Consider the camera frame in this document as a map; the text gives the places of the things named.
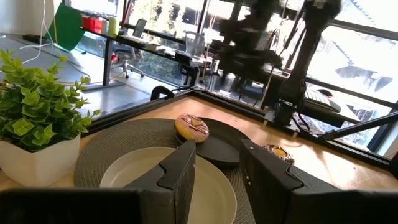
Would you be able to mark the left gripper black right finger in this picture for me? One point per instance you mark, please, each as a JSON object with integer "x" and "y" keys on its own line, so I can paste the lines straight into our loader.
{"x": 267, "y": 183}

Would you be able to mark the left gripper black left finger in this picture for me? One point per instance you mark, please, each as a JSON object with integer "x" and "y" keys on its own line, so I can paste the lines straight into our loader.
{"x": 174, "y": 183}

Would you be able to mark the chocolate donut with colourful sprinkles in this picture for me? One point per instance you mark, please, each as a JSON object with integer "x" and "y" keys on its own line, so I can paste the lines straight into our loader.
{"x": 280, "y": 152}

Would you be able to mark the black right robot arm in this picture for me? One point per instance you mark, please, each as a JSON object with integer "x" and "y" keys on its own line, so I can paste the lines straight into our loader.
{"x": 298, "y": 71}

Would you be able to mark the cream round plate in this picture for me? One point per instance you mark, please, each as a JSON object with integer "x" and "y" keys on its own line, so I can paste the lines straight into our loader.
{"x": 136, "y": 168}

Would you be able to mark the grey mesh office chair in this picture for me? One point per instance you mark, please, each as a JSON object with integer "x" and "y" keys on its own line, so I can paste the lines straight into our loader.
{"x": 194, "y": 43}

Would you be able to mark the pink donut with chocolate drizzle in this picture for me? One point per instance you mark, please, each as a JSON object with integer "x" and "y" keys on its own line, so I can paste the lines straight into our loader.
{"x": 191, "y": 127}

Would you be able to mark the black round plate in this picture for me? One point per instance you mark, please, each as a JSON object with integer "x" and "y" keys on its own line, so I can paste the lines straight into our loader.
{"x": 220, "y": 146}

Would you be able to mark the grey round woven placemat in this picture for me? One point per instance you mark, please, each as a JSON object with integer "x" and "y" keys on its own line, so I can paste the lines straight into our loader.
{"x": 130, "y": 137}

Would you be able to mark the black keyboard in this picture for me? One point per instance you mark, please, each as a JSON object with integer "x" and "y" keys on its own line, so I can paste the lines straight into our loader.
{"x": 321, "y": 101}

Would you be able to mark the dark office chair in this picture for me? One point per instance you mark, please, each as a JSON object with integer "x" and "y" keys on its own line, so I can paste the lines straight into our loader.
{"x": 127, "y": 56}

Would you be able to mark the white square plant pot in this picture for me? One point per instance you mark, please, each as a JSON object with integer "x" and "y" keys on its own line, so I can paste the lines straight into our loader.
{"x": 40, "y": 165}

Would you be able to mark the yellow-green cylinder container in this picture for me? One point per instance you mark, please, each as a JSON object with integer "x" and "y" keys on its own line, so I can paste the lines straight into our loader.
{"x": 113, "y": 26}

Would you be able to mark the black office desk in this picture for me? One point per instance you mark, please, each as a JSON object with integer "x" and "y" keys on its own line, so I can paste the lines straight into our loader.
{"x": 109, "y": 59}

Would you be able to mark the red box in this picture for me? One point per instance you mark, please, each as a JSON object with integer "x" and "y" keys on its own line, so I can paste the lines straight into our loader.
{"x": 93, "y": 25}

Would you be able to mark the green artificial leafy plant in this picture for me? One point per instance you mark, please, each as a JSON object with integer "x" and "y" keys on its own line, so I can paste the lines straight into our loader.
{"x": 34, "y": 102}

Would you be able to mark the green board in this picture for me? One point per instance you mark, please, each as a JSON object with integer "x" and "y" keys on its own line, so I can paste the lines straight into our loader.
{"x": 66, "y": 26}

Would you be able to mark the black table frame rail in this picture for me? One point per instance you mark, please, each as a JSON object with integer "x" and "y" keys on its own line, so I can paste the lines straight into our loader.
{"x": 217, "y": 98}

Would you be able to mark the black diagonal frame bar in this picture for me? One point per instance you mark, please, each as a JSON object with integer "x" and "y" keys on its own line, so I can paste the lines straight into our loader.
{"x": 360, "y": 127}

